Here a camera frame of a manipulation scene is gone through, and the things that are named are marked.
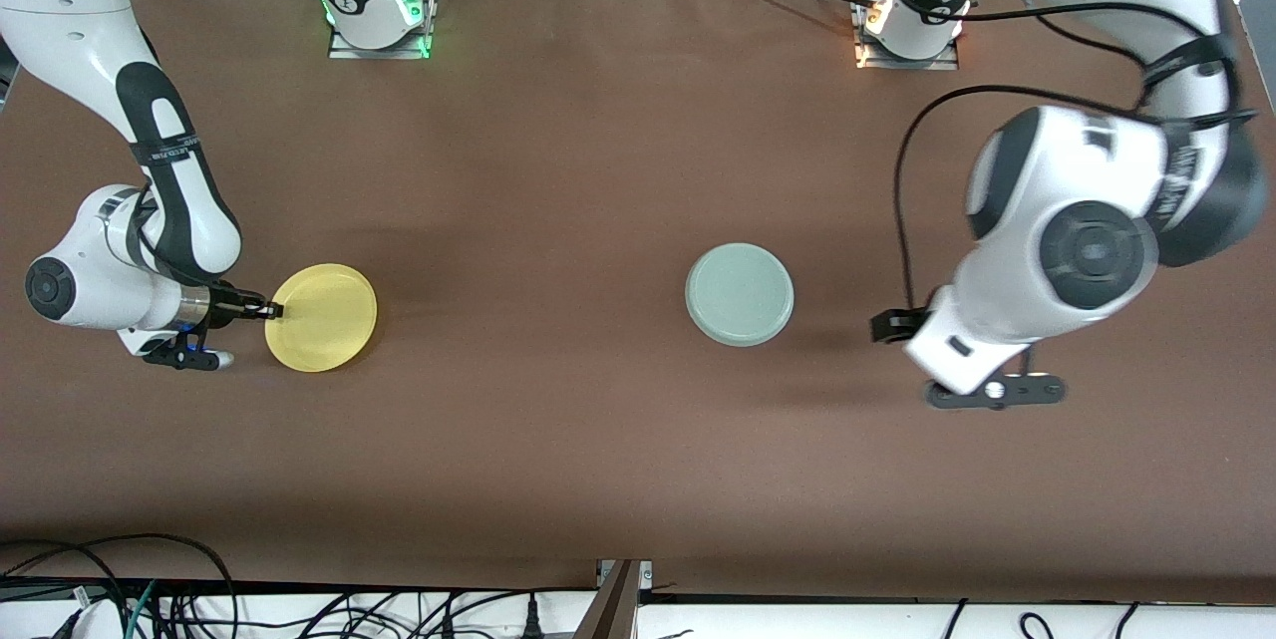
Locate pale green round plate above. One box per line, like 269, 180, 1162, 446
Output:
684, 242, 797, 349

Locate green cable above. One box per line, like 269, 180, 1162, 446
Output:
125, 579, 159, 639

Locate aluminium profile beam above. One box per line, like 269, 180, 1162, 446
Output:
573, 559, 654, 639

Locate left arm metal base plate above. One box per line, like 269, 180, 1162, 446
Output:
852, 0, 960, 72

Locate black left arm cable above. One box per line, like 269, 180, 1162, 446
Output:
892, 0, 1239, 321

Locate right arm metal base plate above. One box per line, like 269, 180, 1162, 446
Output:
327, 0, 432, 60

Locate small looping black cable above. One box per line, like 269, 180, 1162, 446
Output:
0, 541, 131, 639

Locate brown table cover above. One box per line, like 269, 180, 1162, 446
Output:
0, 0, 1276, 606

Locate large looping black cable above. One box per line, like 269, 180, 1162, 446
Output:
0, 532, 238, 639

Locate yellow round plate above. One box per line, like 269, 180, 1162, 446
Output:
264, 263, 380, 374

